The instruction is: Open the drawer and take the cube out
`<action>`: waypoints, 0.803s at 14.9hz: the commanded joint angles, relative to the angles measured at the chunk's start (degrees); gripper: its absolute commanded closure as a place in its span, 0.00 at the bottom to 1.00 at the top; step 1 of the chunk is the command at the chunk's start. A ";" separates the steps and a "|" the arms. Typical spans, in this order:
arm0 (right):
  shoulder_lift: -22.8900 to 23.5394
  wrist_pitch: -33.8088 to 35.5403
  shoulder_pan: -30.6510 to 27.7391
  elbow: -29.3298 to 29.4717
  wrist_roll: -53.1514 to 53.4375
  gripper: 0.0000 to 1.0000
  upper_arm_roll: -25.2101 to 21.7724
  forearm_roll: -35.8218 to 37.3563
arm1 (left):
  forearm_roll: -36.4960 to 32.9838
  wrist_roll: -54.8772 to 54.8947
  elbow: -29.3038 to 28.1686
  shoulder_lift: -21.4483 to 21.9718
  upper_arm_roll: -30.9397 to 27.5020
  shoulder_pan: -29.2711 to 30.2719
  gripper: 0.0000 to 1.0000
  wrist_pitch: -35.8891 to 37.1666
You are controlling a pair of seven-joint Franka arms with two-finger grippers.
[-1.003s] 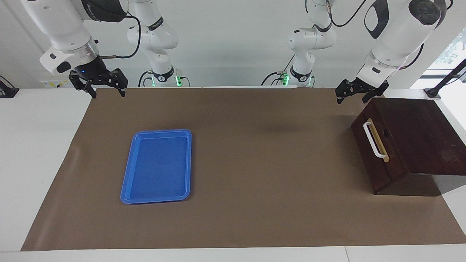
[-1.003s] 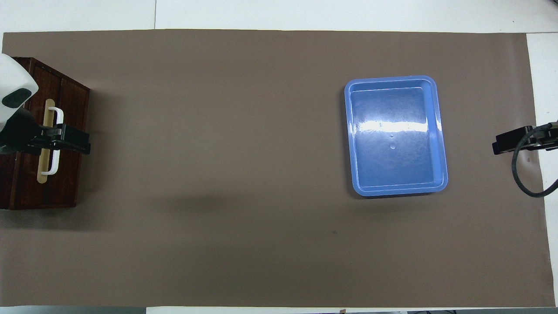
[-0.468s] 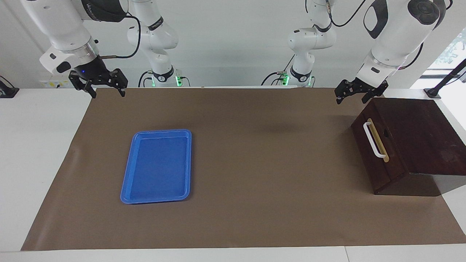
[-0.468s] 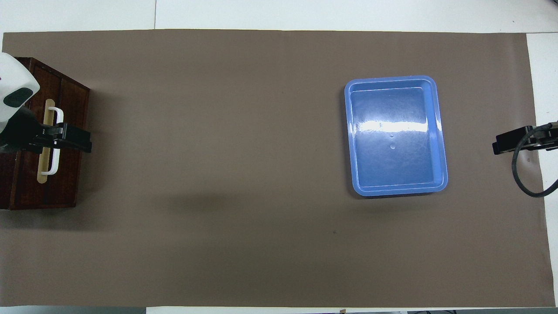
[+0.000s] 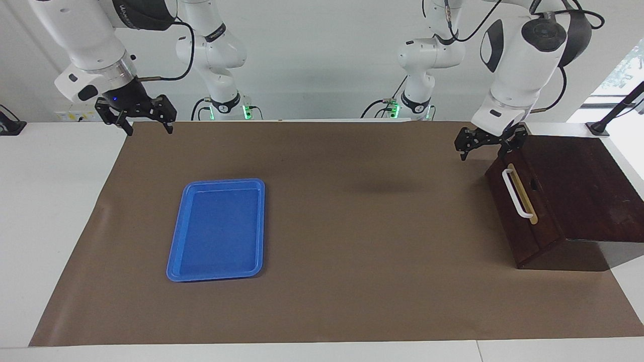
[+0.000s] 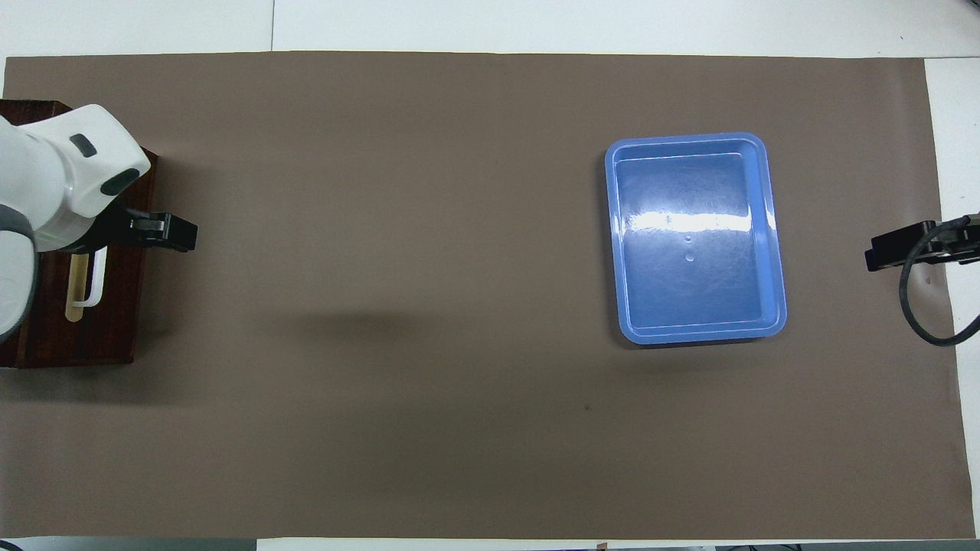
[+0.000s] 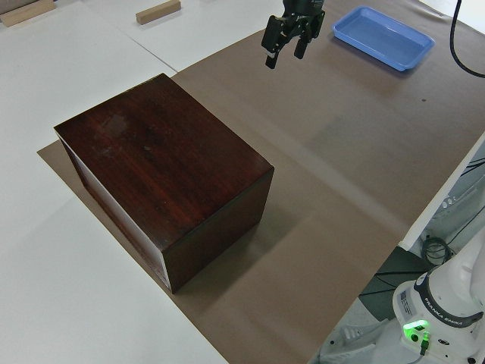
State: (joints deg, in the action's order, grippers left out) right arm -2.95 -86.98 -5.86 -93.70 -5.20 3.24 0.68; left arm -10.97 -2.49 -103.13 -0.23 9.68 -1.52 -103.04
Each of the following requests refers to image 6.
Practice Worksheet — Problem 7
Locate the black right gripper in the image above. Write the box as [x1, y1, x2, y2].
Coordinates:
[866, 214, 980, 272]

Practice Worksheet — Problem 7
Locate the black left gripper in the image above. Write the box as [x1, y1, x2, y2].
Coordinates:
[75, 207, 198, 255]

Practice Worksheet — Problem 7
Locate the dark wooden drawer cabinet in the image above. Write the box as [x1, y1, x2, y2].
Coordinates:
[0, 99, 159, 370]

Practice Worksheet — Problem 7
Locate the blue plastic tray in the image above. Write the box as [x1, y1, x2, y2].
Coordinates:
[604, 132, 789, 346]

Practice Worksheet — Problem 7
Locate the brown table mat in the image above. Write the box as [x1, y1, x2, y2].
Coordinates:
[0, 51, 977, 540]

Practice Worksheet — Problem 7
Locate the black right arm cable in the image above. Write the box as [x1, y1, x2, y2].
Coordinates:
[901, 214, 980, 347]

